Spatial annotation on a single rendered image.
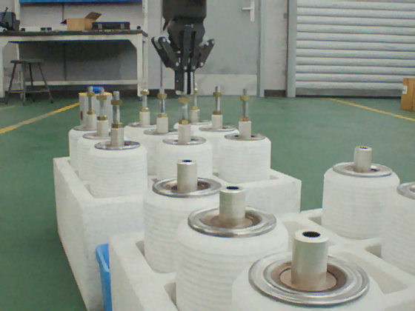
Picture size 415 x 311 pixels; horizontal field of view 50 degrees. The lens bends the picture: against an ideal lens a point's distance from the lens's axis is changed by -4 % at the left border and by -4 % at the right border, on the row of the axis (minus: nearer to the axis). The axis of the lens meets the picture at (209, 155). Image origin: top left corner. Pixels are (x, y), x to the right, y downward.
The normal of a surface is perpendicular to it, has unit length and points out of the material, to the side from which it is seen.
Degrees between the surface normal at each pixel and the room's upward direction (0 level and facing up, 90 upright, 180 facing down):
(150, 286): 0
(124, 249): 0
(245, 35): 90
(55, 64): 90
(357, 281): 4
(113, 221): 90
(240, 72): 90
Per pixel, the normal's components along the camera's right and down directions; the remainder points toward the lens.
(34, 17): 0.04, 0.19
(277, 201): 0.41, 0.18
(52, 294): 0.00, -0.98
